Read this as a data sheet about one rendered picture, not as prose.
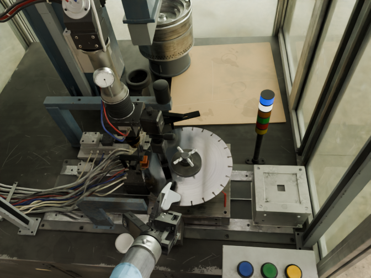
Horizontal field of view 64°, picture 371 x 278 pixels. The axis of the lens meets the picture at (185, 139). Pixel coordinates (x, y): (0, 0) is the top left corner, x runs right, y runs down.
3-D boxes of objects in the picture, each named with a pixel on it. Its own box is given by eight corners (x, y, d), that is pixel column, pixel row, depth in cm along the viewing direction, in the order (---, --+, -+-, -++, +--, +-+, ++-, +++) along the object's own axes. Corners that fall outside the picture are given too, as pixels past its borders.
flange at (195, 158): (199, 177, 104) (199, 174, 102) (168, 175, 106) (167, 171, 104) (203, 151, 111) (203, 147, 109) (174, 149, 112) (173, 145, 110)
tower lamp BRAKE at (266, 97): (273, 95, 100) (274, 89, 97) (274, 106, 97) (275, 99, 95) (259, 95, 100) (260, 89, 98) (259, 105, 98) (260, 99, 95)
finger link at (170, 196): (185, 186, 90) (176, 214, 85) (167, 182, 91) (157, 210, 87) (184, 181, 87) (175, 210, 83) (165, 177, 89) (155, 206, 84)
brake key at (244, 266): (251, 263, 92) (252, 262, 91) (252, 277, 90) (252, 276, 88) (238, 262, 93) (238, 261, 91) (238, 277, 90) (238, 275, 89)
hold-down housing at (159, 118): (170, 144, 99) (160, 103, 82) (166, 156, 96) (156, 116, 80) (154, 142, 100) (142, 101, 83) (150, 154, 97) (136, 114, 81)
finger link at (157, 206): (168, 197, 89) (158, 225, 84) (162, 196, 89) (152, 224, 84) (165, 191, 85) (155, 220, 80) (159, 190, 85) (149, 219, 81)
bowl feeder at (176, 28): (198, 47, 178) (194, -13, 149) (195, 84, 161) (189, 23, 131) (148, 48, 182) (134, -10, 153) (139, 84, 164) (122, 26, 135)
